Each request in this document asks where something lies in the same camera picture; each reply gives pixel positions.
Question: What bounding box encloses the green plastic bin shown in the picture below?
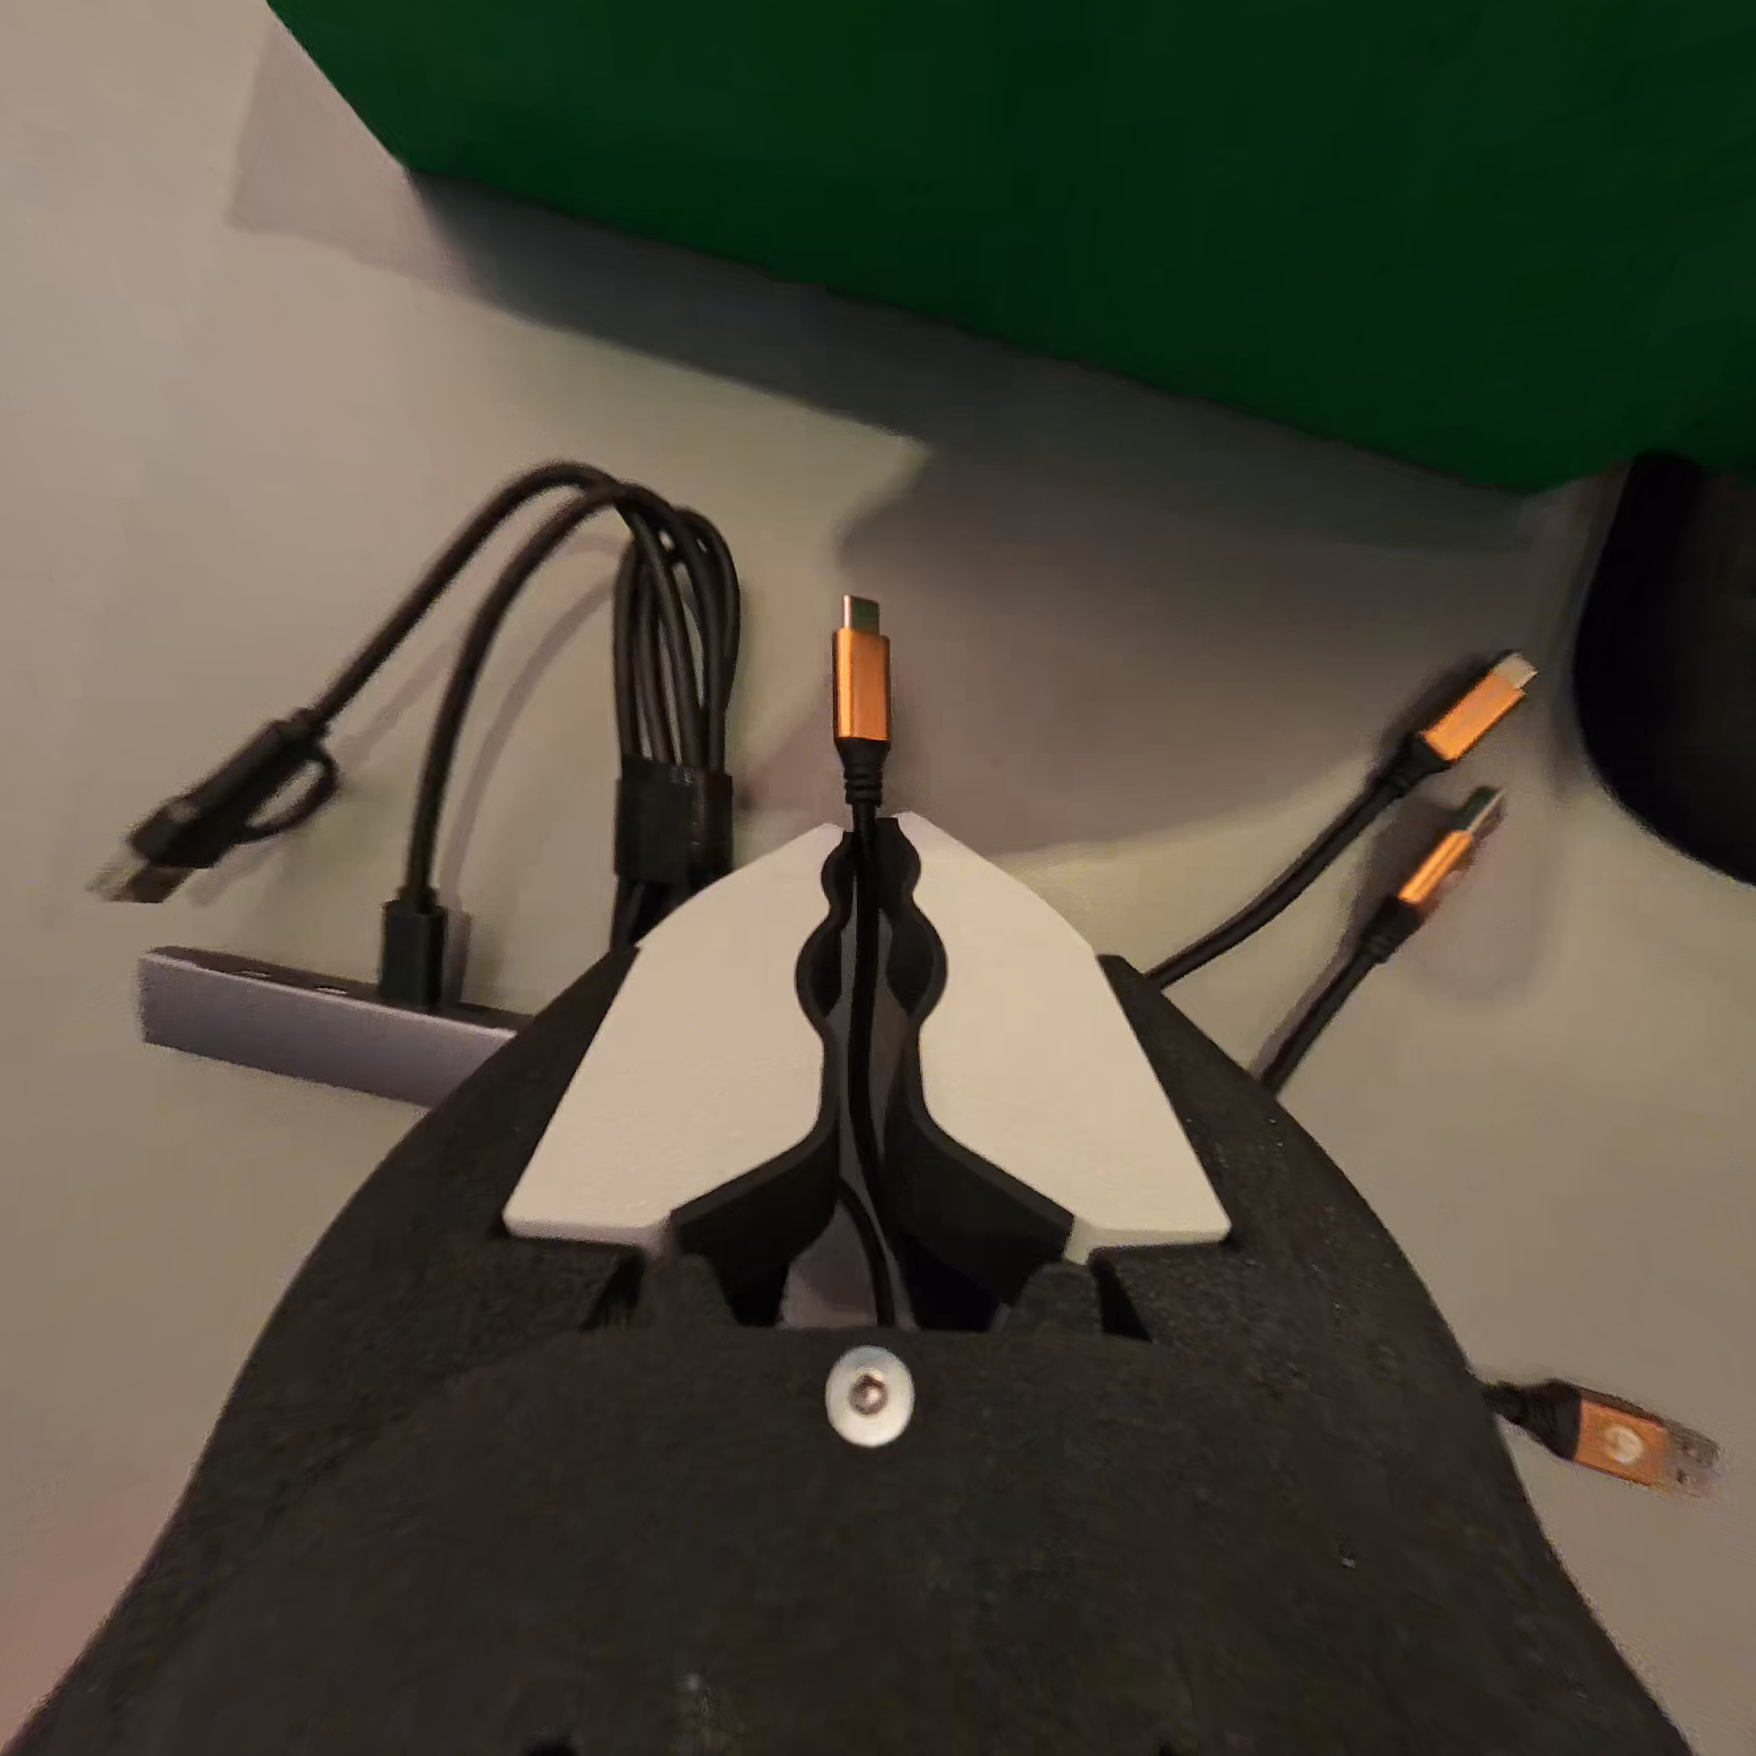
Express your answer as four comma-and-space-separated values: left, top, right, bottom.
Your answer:
264, 0, 1756, 495

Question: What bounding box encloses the grey usb hub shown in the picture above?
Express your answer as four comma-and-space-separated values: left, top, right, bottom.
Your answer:
134, 943, 529, 1110

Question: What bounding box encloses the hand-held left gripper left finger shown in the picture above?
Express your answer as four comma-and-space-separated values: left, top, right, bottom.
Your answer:
503, 820, 860, 1329

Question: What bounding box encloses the black cable with orange usb-c plug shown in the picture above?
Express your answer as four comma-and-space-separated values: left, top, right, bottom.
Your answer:
829, 594, 918, 1329

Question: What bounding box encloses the black rounded object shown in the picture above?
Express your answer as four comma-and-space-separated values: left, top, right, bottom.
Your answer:
1571, 449, 1756, 886

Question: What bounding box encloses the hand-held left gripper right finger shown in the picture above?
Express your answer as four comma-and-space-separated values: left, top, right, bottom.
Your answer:
870, 809, 1233, 1333

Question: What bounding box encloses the bundled black cable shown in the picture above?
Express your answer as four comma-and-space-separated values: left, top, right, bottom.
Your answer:
88, 465, 749, 1010

